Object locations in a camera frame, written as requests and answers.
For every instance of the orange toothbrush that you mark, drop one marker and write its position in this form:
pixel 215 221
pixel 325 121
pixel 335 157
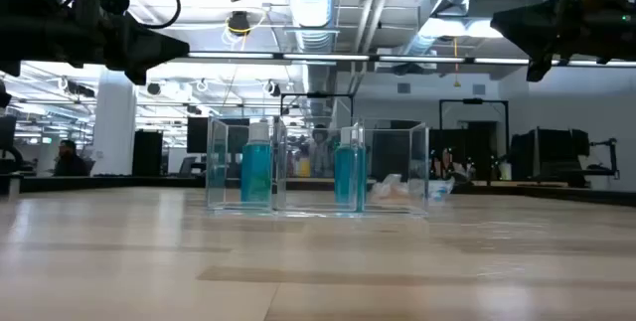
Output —
pixel 387 187

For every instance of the black monitor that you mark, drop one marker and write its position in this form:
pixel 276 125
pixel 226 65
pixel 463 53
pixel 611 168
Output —
pixel 196 134

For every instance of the black gantry frame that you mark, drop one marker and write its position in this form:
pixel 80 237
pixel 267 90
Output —
pixel 472 101
pixel 318 95

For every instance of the white pillar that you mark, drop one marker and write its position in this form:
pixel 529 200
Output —
pixel 115 122

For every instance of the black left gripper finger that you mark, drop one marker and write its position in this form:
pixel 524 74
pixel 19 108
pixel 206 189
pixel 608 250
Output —
pixel 154 40
pixel 154 58

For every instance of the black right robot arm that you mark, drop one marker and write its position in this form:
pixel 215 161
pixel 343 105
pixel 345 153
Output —
pixel 618 8

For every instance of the clear acrylic three-compartment organizer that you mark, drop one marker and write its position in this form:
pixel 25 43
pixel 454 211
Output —
pixel 298 210

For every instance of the long ceiling light strip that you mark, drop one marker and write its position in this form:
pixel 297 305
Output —
pixel 323 56

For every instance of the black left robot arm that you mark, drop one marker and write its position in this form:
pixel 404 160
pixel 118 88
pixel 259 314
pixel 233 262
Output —
pixel 30 23

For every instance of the ribbed silver ventilation duct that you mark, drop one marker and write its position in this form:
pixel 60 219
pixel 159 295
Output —
pixel 313 8

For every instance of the person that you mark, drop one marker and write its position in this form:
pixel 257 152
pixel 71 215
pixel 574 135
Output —
pixel 69 164

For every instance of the blue mouthwash bottle white cap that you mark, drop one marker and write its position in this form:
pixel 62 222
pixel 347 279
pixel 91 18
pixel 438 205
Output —
pixel 256 172
pixel 348 172

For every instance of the black cabinet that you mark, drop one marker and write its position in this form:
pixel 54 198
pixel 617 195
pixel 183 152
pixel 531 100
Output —
pixel 147 154

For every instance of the dark desk equipment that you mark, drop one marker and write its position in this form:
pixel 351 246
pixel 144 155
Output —
pixel 7 137

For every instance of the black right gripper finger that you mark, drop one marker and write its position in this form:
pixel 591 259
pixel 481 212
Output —
pixel 536 15
pixel 539 38

